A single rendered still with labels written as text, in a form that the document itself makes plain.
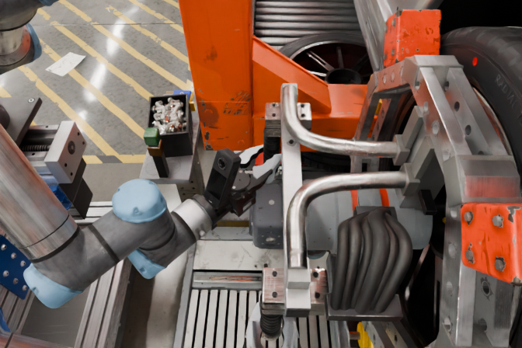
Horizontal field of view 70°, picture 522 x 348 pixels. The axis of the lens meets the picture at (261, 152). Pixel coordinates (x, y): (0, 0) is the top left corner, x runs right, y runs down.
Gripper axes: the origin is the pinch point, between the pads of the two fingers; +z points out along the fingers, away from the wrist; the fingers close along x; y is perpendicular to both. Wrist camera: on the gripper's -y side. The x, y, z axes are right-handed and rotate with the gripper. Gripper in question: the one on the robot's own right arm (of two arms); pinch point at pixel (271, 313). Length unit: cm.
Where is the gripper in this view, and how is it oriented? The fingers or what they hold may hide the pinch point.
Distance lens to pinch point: 64.1
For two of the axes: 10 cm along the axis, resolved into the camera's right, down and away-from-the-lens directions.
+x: -10.0, -0.1, 0.0
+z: 0.1, -7.6, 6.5
